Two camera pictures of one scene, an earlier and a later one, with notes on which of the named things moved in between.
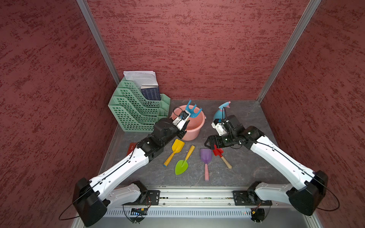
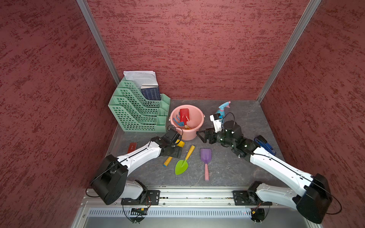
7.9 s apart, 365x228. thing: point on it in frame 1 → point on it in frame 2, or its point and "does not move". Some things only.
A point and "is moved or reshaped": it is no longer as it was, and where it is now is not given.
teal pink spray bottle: x=220 y=114 does not move
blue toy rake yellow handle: x=191 y=110 is moved or reshaped
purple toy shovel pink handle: x=206 y=155 does not move
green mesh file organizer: x=134 y=114 does not move
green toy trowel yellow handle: x=182 y=165 does not move
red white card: x=131 y=147 does not move
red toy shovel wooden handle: x=218 y=152 is moved or reshaped
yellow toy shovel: x=177 y=147 does not move
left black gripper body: x=180 y=134 → x=174 y=151
